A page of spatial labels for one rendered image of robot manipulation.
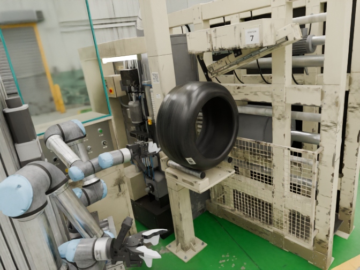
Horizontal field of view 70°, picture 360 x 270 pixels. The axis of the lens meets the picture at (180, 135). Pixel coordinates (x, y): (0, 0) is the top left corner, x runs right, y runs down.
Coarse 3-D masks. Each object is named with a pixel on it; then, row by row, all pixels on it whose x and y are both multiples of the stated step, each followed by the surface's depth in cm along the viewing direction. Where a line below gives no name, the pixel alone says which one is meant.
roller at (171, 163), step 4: (168, 164) 188; (172, 164) 185; (176, 164) 182; (180, 164) 180; (176, 168) 182; (180, 168) 179; (184, 168) 176; (188, 168) 174; (188, 172) 173; (192, 172) 170; (196, 172) 168; (200, 172) 166; (204, 172) 166; (196, 176) 169; (200, 176) 165; (204, 176) 166
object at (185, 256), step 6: (174, 240) 241; (198, 240) 237; (168, 246) 233; (174, 246) 233; (198, 246) 229; (204, 246) 229; (174, 252) 226; (180, 252) 225; (186, 252) 224; (192, 252) 224; (180, 258) 220; (186, 258) 218
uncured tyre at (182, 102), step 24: (168, 96) 162; (192, 96) 151; (216, 96) 186; (168, 120) 154; (192, 120) 149; (216, 120) 198; (168, 144) 158; (192, 144) 152; (216, 144) 194; (192, 168) 166
